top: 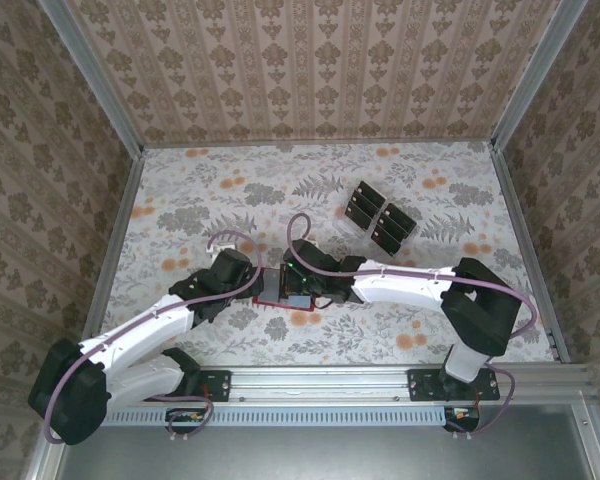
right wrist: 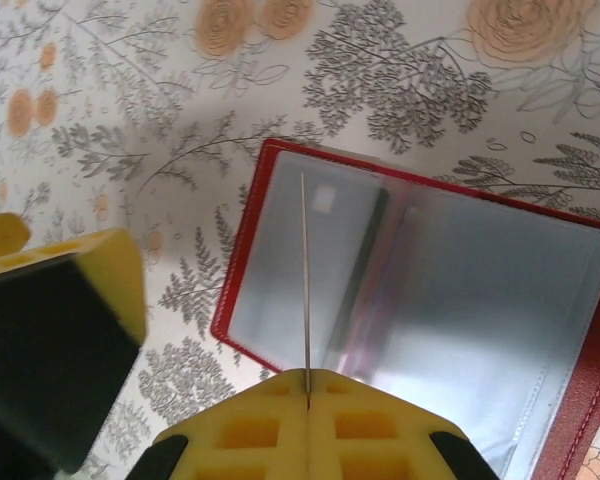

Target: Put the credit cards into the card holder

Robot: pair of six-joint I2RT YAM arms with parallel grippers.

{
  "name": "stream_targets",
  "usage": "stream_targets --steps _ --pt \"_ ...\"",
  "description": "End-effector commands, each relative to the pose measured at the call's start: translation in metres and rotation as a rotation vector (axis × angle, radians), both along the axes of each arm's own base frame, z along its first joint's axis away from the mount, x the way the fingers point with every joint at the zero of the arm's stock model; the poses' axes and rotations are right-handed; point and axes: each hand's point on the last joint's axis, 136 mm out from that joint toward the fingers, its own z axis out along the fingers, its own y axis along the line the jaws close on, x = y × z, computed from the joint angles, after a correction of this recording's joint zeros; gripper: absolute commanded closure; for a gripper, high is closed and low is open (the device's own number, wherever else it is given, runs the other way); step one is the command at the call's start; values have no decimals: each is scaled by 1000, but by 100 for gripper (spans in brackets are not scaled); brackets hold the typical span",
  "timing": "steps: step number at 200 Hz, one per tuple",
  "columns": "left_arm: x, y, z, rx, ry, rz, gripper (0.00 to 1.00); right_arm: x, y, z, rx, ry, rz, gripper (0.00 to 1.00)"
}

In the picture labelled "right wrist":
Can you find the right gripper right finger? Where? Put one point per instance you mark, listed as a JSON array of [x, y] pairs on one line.
[[370, 435]]

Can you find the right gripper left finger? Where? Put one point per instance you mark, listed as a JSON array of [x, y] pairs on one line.
[[250, 435]]

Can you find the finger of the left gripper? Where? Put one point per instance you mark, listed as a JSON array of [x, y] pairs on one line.
[[55, 325], [5, 235]]

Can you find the red leather card holder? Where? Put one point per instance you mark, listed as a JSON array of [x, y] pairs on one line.
[[480, 300]]

